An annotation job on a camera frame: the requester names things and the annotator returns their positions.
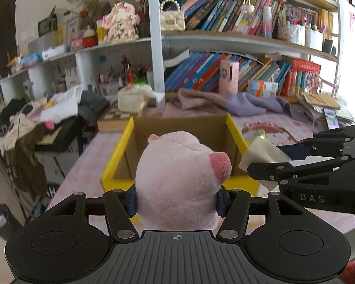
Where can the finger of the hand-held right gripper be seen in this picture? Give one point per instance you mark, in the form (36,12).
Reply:
(284,170)
(293,151)

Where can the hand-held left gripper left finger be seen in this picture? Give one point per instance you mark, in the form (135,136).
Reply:
(132,201)

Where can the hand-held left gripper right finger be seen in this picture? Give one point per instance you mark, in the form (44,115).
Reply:
(220,202)

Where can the white charger block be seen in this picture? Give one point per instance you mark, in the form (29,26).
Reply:
(263,152)

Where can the pink plush toy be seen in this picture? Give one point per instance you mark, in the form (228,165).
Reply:
(177,177)

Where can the yellow cardboard box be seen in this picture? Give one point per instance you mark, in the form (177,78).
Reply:
(180,125)

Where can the white storage container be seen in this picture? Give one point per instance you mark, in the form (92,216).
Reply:
(314,40)

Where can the black smartphone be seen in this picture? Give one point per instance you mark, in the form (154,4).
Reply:
(330,118)

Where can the brown paper envelope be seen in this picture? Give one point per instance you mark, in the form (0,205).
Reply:
(321,100)

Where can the stack of books and papers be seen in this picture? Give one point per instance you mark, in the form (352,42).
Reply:
(346,115)

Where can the purple cloth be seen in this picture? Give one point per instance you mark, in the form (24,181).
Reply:
(248,103)

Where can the orange and white carton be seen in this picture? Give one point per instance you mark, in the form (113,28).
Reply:
(261,88)

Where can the colourful toy bundle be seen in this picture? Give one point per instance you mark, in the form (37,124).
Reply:
(312,82)

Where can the red boxed book set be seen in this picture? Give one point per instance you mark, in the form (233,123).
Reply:
(293,77)

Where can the black side table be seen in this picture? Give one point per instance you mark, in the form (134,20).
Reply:
(65,133)

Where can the pink carton box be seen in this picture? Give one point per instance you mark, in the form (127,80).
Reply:
(229,77)

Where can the dark grey cloth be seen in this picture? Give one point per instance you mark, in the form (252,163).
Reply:
(93,103)

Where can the black cube box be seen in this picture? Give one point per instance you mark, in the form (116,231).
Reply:
(330,47)

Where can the pink round object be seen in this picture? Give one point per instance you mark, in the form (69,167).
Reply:
(49,125)

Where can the brown hanging clothes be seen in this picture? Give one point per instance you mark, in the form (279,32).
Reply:
(26,159)

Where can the clear pen holder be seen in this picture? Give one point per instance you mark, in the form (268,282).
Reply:
(297,35)

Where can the white cloth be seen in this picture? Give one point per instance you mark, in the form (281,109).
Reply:
(62,106)

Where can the row of slanted books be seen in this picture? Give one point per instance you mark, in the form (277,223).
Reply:
(195,74)

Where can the green pencil cup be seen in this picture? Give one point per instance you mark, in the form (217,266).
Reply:
(137,75)

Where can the black trash bin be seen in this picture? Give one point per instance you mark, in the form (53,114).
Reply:
(4,222)

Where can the pink and blue bottle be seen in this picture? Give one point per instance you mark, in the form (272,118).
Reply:
(267,22)

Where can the yellow book set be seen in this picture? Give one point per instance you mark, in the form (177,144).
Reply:
(325,20)

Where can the row of upright books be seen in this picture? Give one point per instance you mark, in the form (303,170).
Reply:
(219,11)

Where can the white bookshelf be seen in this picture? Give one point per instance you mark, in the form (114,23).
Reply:
(156,41)

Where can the white flat box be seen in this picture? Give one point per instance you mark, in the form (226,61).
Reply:
(53,53)

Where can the pink small box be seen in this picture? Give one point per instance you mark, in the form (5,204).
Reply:
(76,43)

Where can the red and white figurine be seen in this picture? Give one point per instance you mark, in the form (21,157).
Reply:
(89,37)

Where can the blue packet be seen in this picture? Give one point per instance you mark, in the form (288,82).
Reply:
(32,60)

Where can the floral fabric doll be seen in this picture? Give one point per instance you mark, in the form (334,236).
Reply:
(119,23)

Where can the white quilted handbag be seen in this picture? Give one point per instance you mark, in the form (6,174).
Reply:
(172,19)

